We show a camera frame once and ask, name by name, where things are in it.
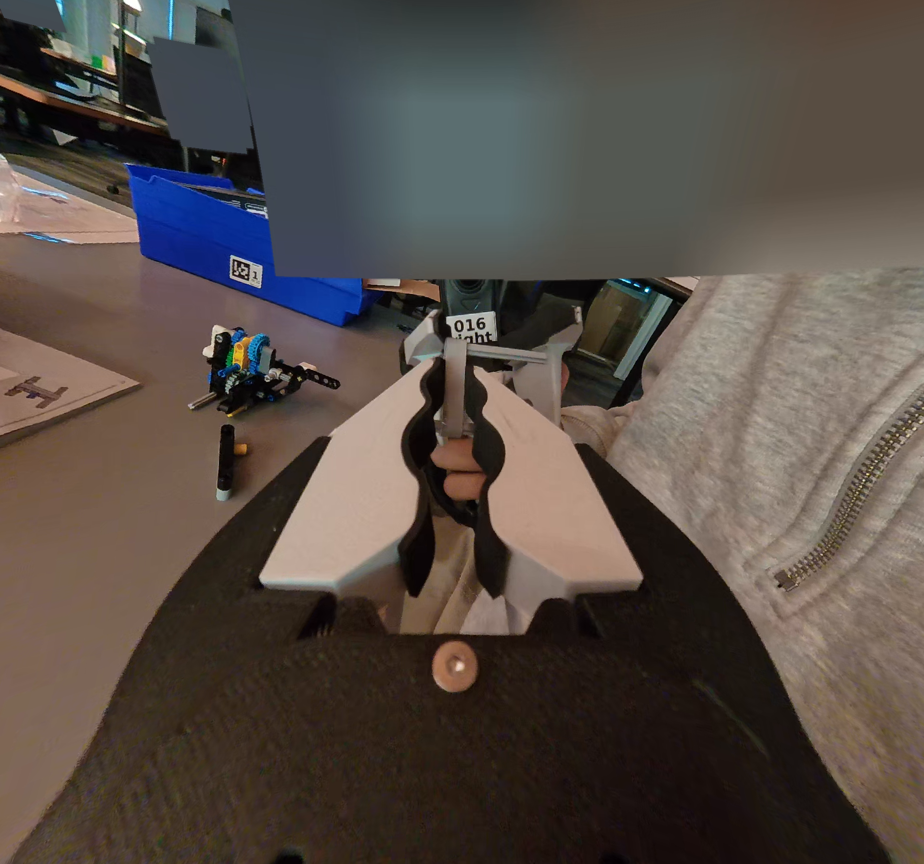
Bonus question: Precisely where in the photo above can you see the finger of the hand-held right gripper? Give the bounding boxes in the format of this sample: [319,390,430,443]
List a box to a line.
[505,305,584,432]
[399,308,446,376]

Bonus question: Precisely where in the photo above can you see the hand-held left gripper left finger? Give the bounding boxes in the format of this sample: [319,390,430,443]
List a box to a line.
[258,359,443,599]

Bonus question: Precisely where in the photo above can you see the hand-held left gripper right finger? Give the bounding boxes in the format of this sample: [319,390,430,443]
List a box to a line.
[462,366,643,599]

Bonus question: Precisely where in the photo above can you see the grey lego beam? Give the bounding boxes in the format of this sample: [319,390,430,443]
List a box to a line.
[442,337,470,439]

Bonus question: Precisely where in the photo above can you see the person's right forearm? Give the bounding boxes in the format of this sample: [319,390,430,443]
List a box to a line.
[559,402,651,461]

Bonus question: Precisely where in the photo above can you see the black lego beam with pin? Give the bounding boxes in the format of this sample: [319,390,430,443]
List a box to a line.
[215,425,251,503]

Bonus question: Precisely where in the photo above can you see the colourful lego gear model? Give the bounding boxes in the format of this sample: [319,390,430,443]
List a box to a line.
[189,325,342,419]

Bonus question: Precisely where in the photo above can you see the beige trousers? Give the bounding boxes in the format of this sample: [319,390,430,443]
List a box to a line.
[399,510,535,635]

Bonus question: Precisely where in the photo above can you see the blue plastic bin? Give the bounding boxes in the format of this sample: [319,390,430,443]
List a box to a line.
[126,163,384,327]

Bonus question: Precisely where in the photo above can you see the instruction booklet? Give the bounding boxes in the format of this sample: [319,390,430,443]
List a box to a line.
[0,330,142,446]

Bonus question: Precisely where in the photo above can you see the wooden office desk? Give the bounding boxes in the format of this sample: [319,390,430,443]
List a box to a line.
[0,49,170,140]

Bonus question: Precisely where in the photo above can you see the clear plastic bag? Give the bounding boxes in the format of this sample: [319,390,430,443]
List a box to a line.
[0,153,51,221]

